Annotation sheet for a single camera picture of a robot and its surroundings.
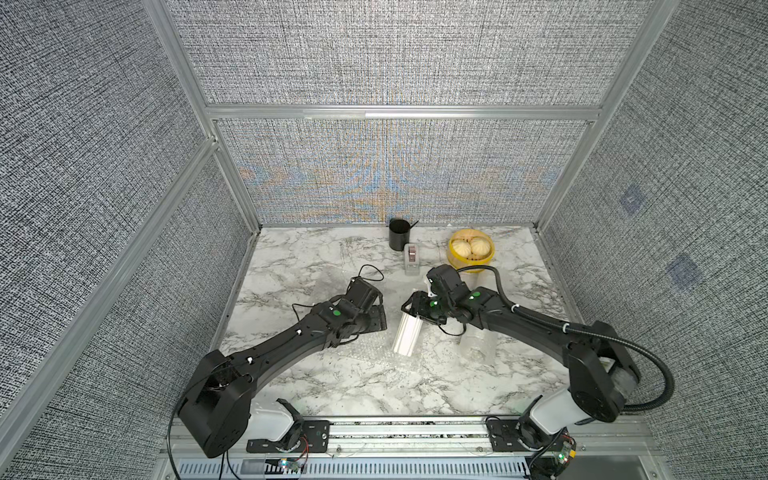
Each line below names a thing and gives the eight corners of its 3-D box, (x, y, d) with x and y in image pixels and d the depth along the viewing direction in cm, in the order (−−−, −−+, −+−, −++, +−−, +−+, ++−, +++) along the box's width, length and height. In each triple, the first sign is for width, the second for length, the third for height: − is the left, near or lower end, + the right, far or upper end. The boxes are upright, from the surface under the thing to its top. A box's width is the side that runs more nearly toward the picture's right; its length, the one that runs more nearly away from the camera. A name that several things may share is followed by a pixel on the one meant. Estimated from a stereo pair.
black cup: (388, 251, 114) (389, 233, 107) (388, 236, 119) (388, 219, 111) (409, 251, 114) (411, 233, 107) (408, 236, 119) (409, 219, 111)
